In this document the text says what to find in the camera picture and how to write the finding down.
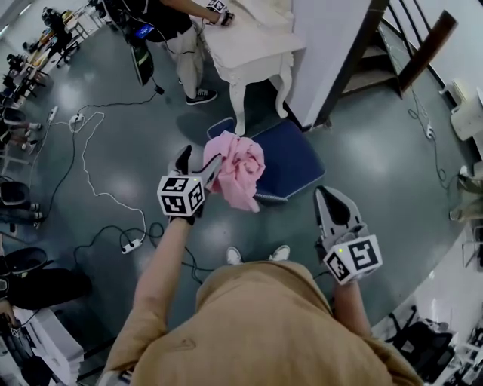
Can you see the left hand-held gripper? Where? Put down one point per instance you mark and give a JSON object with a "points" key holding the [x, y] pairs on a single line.
{"points": [[181, 196]]}

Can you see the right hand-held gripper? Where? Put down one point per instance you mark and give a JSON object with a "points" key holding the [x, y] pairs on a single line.
{"points": [[354, 256]]}

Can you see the pink clothes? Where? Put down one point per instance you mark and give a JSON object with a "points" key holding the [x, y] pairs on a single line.
{"points": [[237, 166]]}

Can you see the blue mat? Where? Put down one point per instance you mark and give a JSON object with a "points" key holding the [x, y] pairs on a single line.
{"points": [[290, 162]]}

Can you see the person's right forearm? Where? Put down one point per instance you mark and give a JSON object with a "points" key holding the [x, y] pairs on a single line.
{"points": [[351, 309]]}

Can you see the person's left forearm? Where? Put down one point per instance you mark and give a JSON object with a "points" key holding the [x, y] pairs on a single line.
{"points": [[162, 260]]}

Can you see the person's right white shoe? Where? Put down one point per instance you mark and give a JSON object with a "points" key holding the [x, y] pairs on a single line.
{"points": [[281, 252]]}

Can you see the person's white shoe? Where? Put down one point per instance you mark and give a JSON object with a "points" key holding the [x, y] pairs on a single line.
{"points": [[234, 255], [281, 252]]}

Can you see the black power adapter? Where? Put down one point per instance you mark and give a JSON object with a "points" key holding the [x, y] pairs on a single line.
{"points": [[159, 89]]}

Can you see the person's left white shoe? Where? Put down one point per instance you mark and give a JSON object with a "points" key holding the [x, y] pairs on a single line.
{"points": [[234, 255]]}

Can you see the white power strip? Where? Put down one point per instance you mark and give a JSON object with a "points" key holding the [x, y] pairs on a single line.
{"points": [[429, 130], [53, 113], [75, 118], [131, 247]]}

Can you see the person's beige shirt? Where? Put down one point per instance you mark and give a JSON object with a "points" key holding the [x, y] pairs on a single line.
{"points": [[264, 320]]}

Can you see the white dressing table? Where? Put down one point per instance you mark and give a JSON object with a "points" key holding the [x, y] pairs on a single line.
{"points": [[249, 45]]}

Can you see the white desk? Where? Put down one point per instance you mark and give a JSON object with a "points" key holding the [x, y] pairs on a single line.
{"points": [[453, 286]]}

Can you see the dark staircase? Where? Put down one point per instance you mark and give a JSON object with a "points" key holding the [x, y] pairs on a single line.
{"points": [[373, 71]]}

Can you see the white partition panel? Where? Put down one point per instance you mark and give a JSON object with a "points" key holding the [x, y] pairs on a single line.
{"points": [[328, 56]]}

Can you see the white stool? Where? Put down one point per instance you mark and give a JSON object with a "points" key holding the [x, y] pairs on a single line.
{"points": [[462, 88]]}

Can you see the brown wooden stair post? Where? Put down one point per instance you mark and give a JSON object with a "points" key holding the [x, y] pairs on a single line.
{"points": [[426, 52]]}

